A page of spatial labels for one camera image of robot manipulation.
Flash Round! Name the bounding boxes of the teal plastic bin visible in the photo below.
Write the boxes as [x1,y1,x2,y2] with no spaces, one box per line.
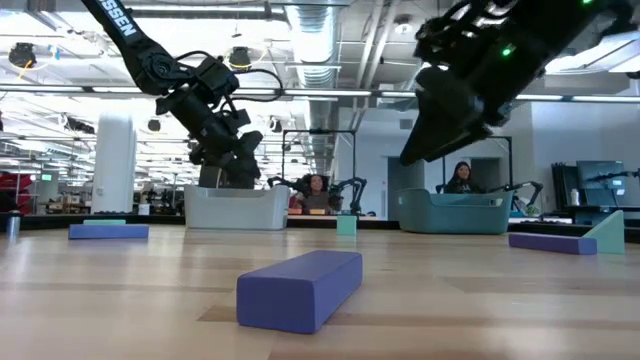
[397,188,515,235]

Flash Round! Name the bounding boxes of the light grey plastic bin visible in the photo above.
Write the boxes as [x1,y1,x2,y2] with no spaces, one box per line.
[184,184,292,231]

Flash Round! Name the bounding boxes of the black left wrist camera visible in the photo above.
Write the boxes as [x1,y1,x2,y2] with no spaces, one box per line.
[193,53,241,96]

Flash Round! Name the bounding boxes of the black overhead camera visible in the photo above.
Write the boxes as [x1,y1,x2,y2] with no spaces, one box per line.
[228,45,253,72]

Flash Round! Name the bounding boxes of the teal cube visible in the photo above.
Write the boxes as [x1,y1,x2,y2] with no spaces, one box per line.
[336,215,358,237]

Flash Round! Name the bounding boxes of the red and dark object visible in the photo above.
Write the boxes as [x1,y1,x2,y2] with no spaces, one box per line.
[0,171,45,215]

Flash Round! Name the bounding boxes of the silver metal cylinder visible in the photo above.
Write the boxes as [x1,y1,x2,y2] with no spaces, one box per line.
[4,212,22,246]

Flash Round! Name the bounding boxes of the black shelving unit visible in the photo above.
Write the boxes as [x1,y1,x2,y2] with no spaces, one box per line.
[551,162,640,226]

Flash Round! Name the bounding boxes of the thick purple rectangular block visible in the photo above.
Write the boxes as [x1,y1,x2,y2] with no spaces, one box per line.
[236,250,364,335]

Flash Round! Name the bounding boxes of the silver round ventilation duct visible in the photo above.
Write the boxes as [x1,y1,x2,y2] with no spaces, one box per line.
[285,0,346,131]

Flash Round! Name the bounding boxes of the grey door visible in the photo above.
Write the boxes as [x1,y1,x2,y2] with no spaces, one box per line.
[387,156,426,220]
[469,157,502,194]

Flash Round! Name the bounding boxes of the black aluminium table frame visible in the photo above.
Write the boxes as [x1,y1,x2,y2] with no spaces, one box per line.
[0,212,640,240]

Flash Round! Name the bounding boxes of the black ceiling camera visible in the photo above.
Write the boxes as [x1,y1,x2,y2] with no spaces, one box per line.
[8,42,39,69]

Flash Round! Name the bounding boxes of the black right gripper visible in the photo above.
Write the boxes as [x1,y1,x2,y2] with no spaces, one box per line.
[399,0,602,167]

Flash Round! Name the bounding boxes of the person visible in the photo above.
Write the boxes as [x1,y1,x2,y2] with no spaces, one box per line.
[444,160,484,195]
[289,173,344,216]

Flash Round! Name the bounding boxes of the long purple block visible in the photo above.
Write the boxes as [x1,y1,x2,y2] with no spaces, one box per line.
[508,232,599,257]
[68,223,150,241]

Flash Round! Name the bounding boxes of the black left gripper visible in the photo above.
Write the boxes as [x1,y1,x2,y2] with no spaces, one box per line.
[155,87,265,182]

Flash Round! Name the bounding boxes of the teal wedge block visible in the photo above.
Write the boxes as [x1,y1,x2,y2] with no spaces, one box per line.
[582,210,626,255]

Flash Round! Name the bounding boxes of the overhead bar with strip lights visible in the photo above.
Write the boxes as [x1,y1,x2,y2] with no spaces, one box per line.
[0,83,640,104]

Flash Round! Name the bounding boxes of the dark computer monitor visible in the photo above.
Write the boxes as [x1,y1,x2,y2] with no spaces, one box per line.
[575,160,627,194]

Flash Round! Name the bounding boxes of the black background station frame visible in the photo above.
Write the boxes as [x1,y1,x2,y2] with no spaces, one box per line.
[442,134,514,194]
[281,128,358,216]

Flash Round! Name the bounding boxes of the white round column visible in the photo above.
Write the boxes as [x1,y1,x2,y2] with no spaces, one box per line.
[91,112,139,215]

